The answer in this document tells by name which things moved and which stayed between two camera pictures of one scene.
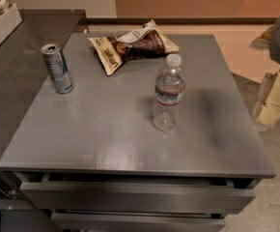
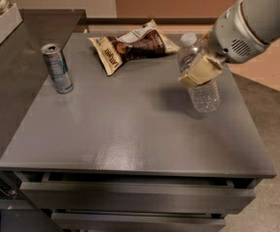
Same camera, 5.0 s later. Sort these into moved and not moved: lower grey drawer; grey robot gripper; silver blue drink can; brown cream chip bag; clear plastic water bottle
Moved: clear plastic water bottle; grey robot gripper
Not moved: lower grey drawer; silver blue drink can; brown cream chip bag
